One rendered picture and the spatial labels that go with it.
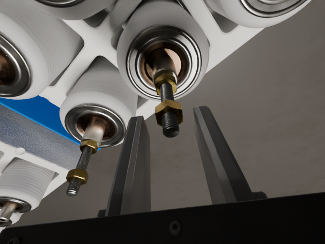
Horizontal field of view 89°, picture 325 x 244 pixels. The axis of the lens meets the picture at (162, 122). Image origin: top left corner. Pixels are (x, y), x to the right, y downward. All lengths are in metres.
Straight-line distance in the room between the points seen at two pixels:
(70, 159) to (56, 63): 0.30
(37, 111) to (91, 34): 0.28
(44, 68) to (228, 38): 0.22
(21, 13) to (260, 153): 0.79
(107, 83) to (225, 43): 0.17
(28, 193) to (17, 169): 0.06
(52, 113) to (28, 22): 0.30
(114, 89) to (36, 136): 0.30
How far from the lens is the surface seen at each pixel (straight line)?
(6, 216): 0.49
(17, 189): 0.47
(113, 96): 0.21
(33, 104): 0.49
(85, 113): 0.22
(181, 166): 0.75
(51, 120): 0.48
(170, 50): 0.17
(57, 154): 0.48
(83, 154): 0.20
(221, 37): 0.26
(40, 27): 0.23
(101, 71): 0.26
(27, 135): 0.48
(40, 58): 0.21
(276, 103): 0.63
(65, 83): 0.30
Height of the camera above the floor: 0.41
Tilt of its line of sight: 49 degrees down
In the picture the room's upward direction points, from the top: 176 degrees clockwise
